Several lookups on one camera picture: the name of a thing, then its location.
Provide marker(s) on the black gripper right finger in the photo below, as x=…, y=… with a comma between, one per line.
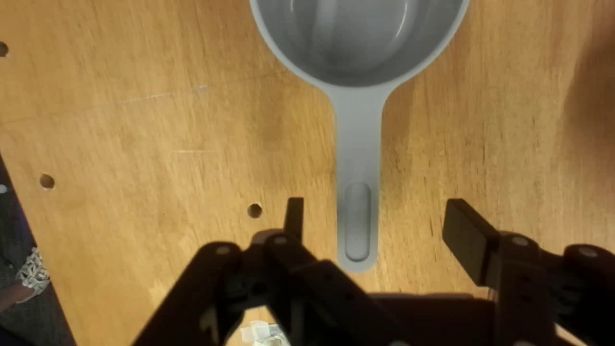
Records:
x=534, y=288

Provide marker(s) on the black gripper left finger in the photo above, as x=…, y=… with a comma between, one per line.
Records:
x=311, y=299

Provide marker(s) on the grey measuring cup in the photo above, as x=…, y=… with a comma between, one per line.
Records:
x=357, y=51

